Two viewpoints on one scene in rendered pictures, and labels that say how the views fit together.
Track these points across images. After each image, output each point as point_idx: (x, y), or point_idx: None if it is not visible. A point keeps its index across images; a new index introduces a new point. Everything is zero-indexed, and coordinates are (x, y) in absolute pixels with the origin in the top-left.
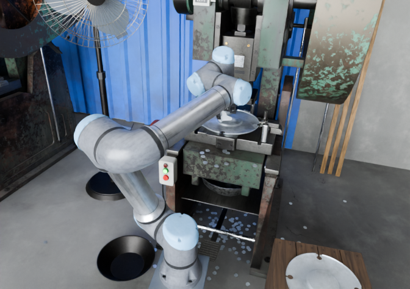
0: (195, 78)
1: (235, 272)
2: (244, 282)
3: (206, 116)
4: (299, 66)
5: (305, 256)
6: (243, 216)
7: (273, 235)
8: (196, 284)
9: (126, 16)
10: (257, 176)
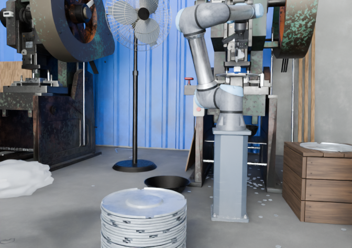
0: None
1: (255, 192)
2: (264, 195)
3: (245, 10)
4: (275, 46)
5: (310, 143)
6: (248, 175)
7: (276, 178)
8: (244, 130)
9: (158, 30)
10: (263, 105)
